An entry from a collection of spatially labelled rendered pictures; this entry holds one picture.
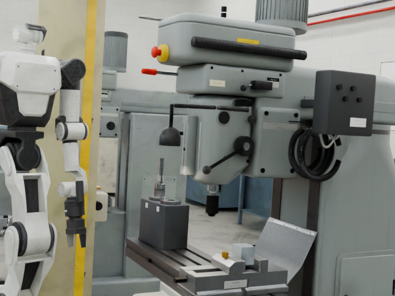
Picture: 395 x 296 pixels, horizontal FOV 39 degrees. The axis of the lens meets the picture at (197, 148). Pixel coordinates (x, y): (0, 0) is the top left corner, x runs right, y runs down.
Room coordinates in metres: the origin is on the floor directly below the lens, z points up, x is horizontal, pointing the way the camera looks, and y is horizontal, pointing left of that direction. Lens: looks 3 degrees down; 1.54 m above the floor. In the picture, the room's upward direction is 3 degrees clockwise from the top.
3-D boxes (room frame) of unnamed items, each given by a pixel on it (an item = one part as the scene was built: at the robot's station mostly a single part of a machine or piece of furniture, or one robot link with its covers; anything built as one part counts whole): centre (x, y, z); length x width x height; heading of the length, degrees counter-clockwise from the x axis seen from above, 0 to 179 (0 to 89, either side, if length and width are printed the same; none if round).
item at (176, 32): (2.07, -0.08, 1.81); 0.47 x 0.26 x 0.16; 117
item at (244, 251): (1.86, -0.17, 1.10); 0.06 x 0.05 x 0.06; 26
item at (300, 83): (2.29, -0.51, 1.66); 0.80 x 0.23 x 0.20; 117
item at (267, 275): (1.84, -0.15, 1.04); 0.35 x 0.15 x 0.11; 116
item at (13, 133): (2.45, 0.80, 1.37); 0.28 x 0.13 x 0.18; 44
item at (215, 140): (2.07, -0.07, 1.47); 0.21 x 0.19 x 0.32; 27
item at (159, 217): (2.45, 0.13, 1.09); 0.22 x 0.12 x 0.20; 33
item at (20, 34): (2.38, 0.74, 1.84); 0.10 x 0.07 x 0.09; 134
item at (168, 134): (1.87, 0.09, 1.48); 0.07 x 0.07 x 0.06
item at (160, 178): (2.49, 0.16, 1.30); 0.03 x 0.03 x 0.11
